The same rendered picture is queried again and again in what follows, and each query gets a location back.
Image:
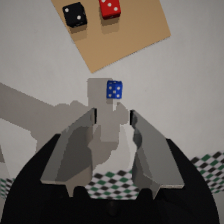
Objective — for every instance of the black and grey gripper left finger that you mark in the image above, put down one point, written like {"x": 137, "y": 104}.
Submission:
{"x": 63, "y": 163}

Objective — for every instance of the blue die with white pips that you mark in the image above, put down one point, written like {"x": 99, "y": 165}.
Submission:
{"x": 114, "y": 89}

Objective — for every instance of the red die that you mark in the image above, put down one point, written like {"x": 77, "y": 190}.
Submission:
{"x": 110, "y": 9}

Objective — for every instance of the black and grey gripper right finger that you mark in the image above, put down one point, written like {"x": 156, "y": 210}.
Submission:
{"x": 162, "y": 167}

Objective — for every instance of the tan flat mat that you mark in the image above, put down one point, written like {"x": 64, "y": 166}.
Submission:
{"x": 102, "y": 42}

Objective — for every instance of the black die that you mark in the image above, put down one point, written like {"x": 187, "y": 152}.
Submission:
{"x": 74, "y": 15}

